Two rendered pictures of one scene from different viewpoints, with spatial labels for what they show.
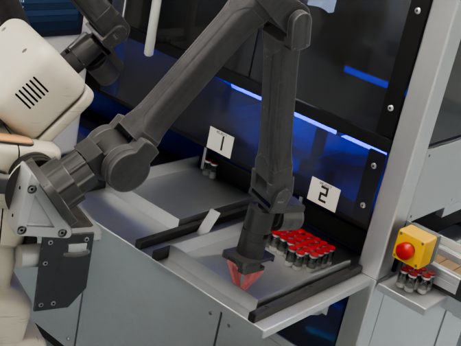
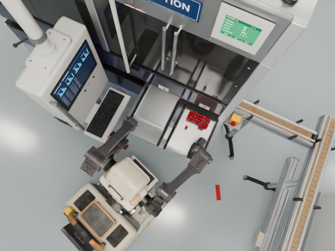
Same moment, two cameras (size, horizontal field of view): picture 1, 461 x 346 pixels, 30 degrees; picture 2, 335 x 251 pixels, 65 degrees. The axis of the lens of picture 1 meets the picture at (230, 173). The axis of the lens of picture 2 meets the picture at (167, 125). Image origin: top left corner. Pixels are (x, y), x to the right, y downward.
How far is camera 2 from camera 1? 1.74 m
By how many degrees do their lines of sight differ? 54
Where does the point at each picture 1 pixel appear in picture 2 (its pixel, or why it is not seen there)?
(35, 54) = (134, 192)
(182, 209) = (160, 114)
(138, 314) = not seen: hidden behind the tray
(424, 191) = not seen: hidden behind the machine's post
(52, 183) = (154, 211)
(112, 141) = (163, 195)
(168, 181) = (149, 97)
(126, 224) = (148, 133)
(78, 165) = (158, 205)
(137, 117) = (168, 191)
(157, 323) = not seen: hidden behind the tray
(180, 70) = (178, 184)
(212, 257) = (177, 138)
